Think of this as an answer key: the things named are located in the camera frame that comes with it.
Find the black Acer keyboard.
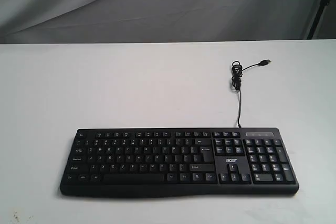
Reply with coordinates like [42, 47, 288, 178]
[60, 127, 299, 198]

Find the grey backdrop cloth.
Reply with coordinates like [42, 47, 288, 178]
[1, 0, 321, 44]

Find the black stand pole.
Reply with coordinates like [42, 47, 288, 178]
[306, 0, 331, 40]

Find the black USB cable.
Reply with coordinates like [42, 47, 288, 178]
[230, 59, 272, 129]

